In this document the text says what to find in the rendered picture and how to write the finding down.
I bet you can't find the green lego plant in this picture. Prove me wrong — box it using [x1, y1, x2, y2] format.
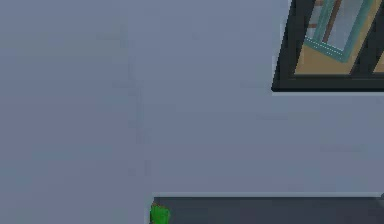
[149, 202, 172, 224]

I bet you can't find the black framed window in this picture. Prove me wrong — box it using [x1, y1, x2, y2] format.
[271, 0, 384, 93]

